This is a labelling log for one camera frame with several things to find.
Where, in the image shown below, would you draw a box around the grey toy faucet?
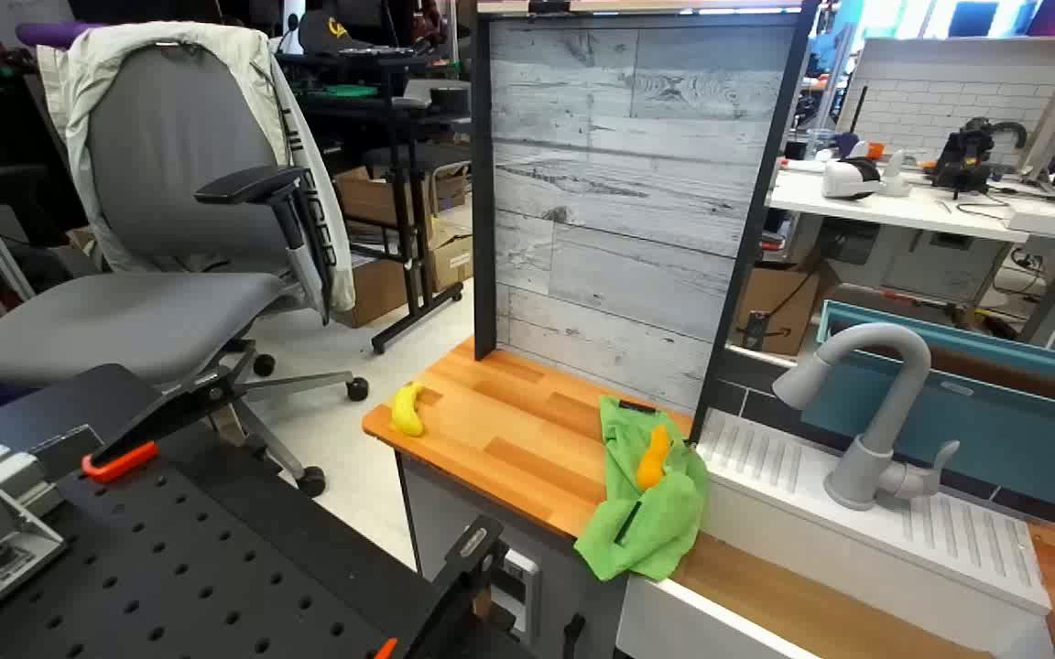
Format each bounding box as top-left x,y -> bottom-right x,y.
771,319 -> 964,513

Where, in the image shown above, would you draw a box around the wooden toy kitchen counter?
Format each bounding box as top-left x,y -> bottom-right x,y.
360,339 -> 1055,659

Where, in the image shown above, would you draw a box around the cardboard boxes under cart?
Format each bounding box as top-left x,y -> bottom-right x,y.
332,159 -> 475,329

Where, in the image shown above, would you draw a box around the yellow toy banana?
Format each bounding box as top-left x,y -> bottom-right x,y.
389,381 -> 432,444

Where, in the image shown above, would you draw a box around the grey wood-look back panel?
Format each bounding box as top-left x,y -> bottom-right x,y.
467,0 -> 819,444

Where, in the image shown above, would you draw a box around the orange toy corn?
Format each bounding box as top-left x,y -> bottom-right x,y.
635,423 -> 672,494

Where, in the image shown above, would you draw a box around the green cloth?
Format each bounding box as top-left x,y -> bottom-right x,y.
570,390 -> 714,585

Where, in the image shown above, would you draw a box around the black metal cart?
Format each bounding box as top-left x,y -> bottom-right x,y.
277,39 -> 473,359

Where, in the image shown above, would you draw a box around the cardboard box under table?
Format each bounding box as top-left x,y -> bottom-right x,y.
729,264 -> 830,359

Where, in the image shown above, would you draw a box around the pale jacket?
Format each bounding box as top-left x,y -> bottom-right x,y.
33,18 -> 360,319

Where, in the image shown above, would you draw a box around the white toy sink basin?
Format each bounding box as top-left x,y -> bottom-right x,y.
614,405 -> 1055,659

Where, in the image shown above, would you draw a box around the white device on table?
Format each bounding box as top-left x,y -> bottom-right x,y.
818,146 -> 922,206

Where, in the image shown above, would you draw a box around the black cap yellow logo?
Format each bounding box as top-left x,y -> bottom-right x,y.
293,7 -> 373,58

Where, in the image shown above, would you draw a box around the grey office chair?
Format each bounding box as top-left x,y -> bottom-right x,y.
0,29 -> 373,501

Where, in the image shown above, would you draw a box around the white lab table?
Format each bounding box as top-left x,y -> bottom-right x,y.
766,159 -> 1055,359

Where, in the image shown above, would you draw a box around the black perforated table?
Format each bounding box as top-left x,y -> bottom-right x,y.
0,361 -> 538,659

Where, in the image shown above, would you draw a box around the teal plastic bin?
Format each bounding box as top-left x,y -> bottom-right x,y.
797,300 -> 1055,513

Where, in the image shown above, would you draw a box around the black device on table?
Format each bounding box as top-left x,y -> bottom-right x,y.
928,114 -> 1031,198

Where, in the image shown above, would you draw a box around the white pegboard panel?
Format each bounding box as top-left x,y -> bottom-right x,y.
846,31 -> 1055,173

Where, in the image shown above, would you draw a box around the black clamp orange handle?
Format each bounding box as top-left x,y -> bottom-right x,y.
370,517 -> 512,659
75,373 -> 257,485

